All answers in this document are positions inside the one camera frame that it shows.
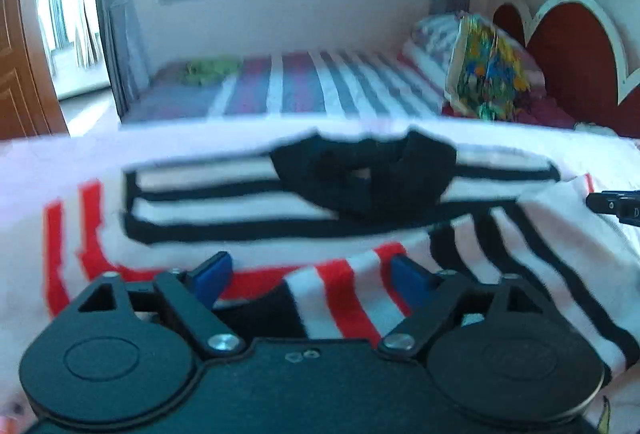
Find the bed with striped sheet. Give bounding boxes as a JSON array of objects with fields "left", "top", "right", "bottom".
[{"left": 122, "top": 49, "right": 451, "bottom": 122}]

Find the brown wooden door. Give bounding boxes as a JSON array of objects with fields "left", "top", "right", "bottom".
[{"left": 0, "top": 0, "right": 68, "bottom": 140}]

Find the striped pillow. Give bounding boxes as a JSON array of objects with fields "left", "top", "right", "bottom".
[{"left": 400, "top": 13, "right": 546, "bottom": 90}]

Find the red heart-shaped headboard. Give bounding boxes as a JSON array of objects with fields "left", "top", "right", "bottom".
[{"left": 492, "top": 0, "right": 640, "bottom": 137}]

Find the green cloth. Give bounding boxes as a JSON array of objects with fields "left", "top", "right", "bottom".
[{"left": 182, "top": 58, "right": 241, "bottom": 85}]

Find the white pink bed sheet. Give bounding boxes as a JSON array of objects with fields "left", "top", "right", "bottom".
[{"left": 0, "top": 116, "right": 640, "bottom": 434}]

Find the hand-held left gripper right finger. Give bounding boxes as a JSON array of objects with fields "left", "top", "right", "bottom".
[{"left": 378, "top": 255, "right": 546, "bottom": 361}]

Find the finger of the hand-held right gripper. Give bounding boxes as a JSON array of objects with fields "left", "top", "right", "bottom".
[{"left": 585, "top": 188, "right": 640, "bottom": 229}]

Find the colourful patterned pillow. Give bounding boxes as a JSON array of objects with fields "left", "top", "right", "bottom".
[{"left": 445, "top": 14, "right": 533, "bottom": 122}]

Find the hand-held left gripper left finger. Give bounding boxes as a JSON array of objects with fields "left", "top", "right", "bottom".
[{"left": 75, "top": 251, "right": 247, "bottom": 361}]

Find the striped white black red sweater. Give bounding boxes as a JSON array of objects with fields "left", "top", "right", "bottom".
[{"left": 44, "top": 128, "right": 640, "bottom": 385}]

